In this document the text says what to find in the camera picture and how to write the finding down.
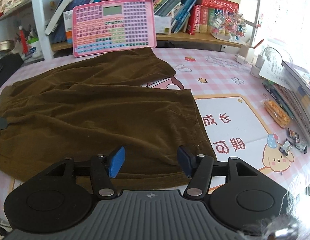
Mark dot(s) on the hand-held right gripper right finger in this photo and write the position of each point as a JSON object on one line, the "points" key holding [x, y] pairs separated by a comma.
{"points": [[185, 161]]}

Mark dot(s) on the biscuit snack packet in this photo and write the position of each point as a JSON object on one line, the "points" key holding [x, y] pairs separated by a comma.
{"points": [[276, 113]]}

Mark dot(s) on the crystal flower ornament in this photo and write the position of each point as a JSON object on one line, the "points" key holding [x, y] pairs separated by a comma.
{"points": [[228, 23]]}

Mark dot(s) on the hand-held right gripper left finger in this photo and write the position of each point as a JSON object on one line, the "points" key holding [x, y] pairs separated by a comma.
{"points": [[116, 162]]}

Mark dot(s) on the white orange box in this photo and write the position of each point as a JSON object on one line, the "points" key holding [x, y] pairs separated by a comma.
{"points": [[68, 27]]}

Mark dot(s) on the red thick book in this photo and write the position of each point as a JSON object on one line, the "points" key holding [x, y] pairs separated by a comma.
{"points": [[220, 3]]}

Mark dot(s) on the thick white book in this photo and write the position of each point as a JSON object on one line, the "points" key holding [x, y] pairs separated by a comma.
{"points": [[57, 15]]}

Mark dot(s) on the pink checkered cartoon desk mat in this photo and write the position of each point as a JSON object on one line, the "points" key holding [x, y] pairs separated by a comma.
{"points": [[232, 80]]}

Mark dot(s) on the grey fuzzy sleeve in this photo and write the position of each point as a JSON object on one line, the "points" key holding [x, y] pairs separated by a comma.
{"points": [[290, 217]]}

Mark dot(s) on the bronze bowl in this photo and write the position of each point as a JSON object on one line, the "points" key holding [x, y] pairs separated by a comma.
{"points": [[4, 45]]}

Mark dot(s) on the stack of books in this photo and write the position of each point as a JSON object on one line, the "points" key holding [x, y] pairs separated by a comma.
{"points": [[300, 97]]}

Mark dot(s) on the white jar pen holder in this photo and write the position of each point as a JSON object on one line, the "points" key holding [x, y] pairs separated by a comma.
{"points": [[35, 47]]}

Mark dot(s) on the white wooden bookshelf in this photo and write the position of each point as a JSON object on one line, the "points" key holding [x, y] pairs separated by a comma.
{"points": [[38, 17]]}

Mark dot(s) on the white charger blocks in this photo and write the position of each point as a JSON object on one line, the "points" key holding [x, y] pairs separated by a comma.
{"points": [[257, 67]]}

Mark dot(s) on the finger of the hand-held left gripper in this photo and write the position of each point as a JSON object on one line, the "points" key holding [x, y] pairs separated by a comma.
{"points": [[0, 124]]}

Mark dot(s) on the wooden pencil holder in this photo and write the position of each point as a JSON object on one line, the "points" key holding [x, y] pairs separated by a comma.
{"points": [[247, 53]]}

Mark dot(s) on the small white card box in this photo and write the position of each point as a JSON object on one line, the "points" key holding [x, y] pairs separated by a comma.
{"points": [[162, 25]]}

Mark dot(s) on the pink toy learning keyboard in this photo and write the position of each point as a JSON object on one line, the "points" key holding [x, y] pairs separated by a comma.
{"points": [[94, 30]]}

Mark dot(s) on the brown pants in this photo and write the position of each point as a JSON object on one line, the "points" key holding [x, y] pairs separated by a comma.
{"points": [[94, 110]]}

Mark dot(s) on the black box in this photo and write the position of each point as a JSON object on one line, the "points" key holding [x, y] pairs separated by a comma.
{"points": [[7, 67]]}

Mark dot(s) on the row of upright books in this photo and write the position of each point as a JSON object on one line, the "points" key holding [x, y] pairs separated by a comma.
{"points": [[180, 12]]}

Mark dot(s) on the small wrapped candy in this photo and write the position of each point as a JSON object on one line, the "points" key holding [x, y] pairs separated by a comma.
{"points": [[301, 147], [286, 146], [294, 133]]}

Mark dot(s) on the red tassel ornament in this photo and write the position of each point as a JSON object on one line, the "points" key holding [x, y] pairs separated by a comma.
{"points": [[24, 42]]}

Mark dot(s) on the white paper sheet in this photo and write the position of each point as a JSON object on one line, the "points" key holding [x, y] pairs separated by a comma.
{"points": [[272, 71]]}

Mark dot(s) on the bundle of pens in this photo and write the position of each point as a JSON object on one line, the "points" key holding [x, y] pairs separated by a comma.
{"points": [[29, 32]]}

